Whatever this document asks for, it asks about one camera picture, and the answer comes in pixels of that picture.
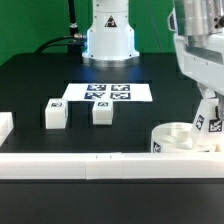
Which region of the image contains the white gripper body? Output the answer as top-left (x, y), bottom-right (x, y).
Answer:
top-left (174, 33), bottom-right (224, 96)

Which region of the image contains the white left fence bar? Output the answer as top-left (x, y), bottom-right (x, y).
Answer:
top-left (0, 112), bottom-right (14, 147)

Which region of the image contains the white marker sheet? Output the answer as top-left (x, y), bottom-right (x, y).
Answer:
top-left (63, 83), bottom-right (153, 102)

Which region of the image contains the white front fence bar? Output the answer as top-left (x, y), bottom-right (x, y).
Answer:
top-left (0, 152), bottom-right (224, 180)

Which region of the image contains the white fence bar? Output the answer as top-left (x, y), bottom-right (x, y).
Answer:
top-left (0, 112), bottom-right (14, 147)
top-left (0, 152), bottom-right (224, 180)

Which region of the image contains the black cable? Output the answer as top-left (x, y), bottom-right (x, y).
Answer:
top-left (34, 33), bottom-right (88, 55)

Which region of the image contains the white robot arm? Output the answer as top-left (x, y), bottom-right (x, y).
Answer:
top-left (82, 0), bottom-right (224, 121)

